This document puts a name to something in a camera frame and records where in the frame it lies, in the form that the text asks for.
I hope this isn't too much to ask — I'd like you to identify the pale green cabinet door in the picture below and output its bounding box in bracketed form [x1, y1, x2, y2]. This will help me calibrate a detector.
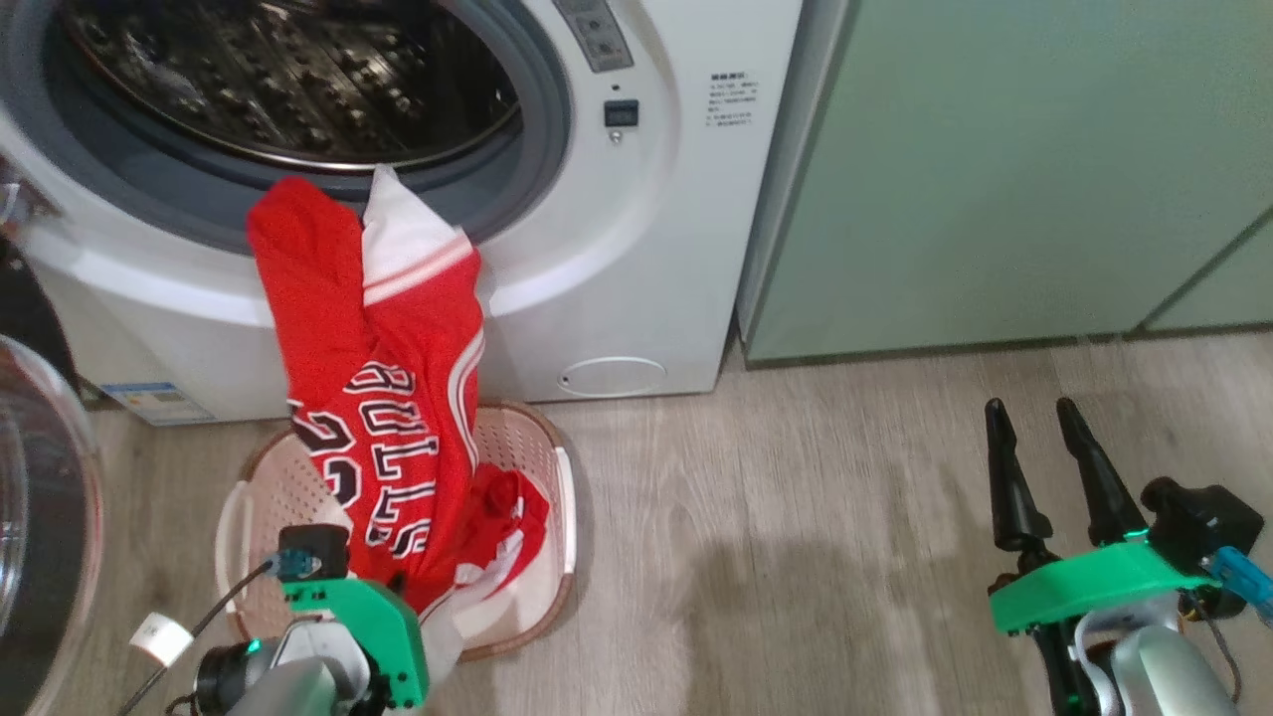
[1144, 209, 1273, 331]

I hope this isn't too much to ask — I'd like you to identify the round white filter cover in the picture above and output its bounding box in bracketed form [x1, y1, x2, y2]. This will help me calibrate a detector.
[557, 356, 667, 399]

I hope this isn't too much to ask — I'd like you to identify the round black glass washer door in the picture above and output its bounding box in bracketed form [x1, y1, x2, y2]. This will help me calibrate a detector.
[0, 169, 105, 716]

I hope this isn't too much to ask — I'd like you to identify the blue white energy label sticker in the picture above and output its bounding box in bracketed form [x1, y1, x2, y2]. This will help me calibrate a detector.
[99, 383, 215, 427]

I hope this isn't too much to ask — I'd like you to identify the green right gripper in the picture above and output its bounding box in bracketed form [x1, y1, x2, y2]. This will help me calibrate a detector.
[984, 397, 1222, 637]

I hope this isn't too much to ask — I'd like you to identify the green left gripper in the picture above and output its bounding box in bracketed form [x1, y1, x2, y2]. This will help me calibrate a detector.
[281, 575, 432, 711]

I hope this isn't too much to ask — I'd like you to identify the wide pale green cabinet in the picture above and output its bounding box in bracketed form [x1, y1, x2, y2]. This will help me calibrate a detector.
[741, 0, 1273, 361]

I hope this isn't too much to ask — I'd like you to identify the white front-load washing machine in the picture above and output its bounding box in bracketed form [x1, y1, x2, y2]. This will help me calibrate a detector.
[0, 0, 803, 429]

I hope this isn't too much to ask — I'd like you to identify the steel washer drum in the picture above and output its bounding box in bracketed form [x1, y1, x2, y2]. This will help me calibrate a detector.
[55, 0, 523, 172]

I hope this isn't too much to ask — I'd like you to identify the white cable tag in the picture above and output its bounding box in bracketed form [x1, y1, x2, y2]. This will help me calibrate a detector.
[129, 612, 194, 668]

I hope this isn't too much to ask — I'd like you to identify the grey rubber door gasket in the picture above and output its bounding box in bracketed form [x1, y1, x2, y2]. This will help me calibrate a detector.
[0, 0, 575, 258]

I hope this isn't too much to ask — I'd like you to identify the cream perforated plastic laundry basket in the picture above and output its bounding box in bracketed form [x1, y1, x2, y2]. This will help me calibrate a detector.
[216, 400, 578, 662]

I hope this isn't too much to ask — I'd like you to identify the grey door catch plate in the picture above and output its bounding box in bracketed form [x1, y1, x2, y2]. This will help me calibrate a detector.
[552, 0, 636, 74]

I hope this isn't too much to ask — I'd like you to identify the grey cabinet side panel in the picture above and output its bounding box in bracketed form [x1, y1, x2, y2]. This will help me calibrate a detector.
[736, 0, 846, 349]

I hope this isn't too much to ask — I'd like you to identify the red basketball jersey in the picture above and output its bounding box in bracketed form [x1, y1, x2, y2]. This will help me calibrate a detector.
[247, 164, 550, 687]

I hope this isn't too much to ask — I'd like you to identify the printed text sticker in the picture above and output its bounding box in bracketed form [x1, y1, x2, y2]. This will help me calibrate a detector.
[708, 72, 757, 128]

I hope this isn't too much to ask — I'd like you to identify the black cable with blue plug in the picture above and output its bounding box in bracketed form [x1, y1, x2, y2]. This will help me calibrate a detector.
[119, 552, 319, 716]
[1188, 545, 1273, 697]

